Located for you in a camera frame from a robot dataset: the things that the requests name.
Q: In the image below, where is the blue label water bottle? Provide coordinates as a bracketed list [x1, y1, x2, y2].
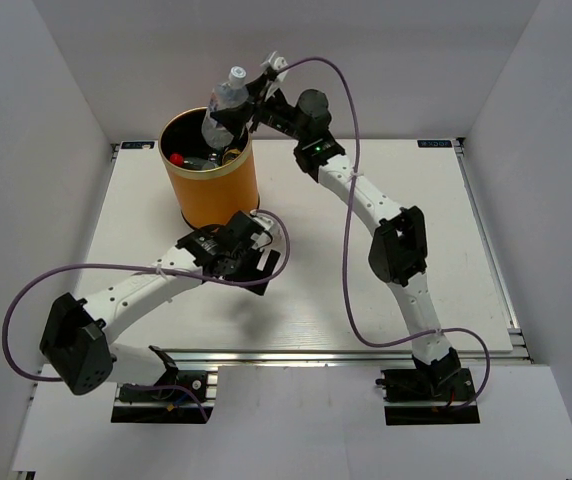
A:
[201, 66, 248, 151]

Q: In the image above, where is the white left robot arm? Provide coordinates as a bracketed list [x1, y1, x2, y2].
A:
[40, 211, 286, 399]

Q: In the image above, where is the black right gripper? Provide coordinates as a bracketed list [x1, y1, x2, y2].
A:
[212, 74, 309, 143]

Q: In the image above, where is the orange cylindrical bin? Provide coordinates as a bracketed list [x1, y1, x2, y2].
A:
[158, 107, 260, 229]

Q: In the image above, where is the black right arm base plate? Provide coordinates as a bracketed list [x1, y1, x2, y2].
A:
[375, 368, 480, 426]

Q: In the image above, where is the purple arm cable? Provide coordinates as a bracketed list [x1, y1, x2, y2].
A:
[3, 210, 292, 422]
[280, 55, 492, 412]

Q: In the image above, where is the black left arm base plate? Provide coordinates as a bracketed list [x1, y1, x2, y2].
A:
[110, 367, 220, 425]

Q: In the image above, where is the blue logo sticker right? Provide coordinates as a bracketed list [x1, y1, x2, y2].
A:
[417, 139, 452, 149]

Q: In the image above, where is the red label water bottle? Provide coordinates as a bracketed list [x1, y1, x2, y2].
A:
[169, 153, 218, 171]

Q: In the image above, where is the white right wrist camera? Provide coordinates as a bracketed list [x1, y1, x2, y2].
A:
[261, 51, 288, 89]

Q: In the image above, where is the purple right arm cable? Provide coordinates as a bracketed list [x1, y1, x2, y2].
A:
[280, 55, 492, 412]

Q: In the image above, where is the yellow cap orange label bottle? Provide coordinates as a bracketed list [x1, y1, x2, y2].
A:
[220, 148, 242, 166]

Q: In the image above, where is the blue logo sticker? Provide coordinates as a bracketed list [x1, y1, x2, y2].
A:
[120, 141, 155, 150]
[417, 139, 452, 149]

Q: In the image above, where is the aluminium table edge rail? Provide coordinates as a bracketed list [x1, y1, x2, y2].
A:
[53, 312, 530, 369]

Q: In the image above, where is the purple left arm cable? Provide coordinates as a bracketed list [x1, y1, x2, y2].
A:
[3, 210, 292, 422]

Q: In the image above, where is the blue logo sticker left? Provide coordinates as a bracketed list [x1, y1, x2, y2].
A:
[120, 141, 155, 150]

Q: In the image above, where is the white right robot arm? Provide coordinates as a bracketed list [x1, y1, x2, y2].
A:
[208, 74, 461, 399]

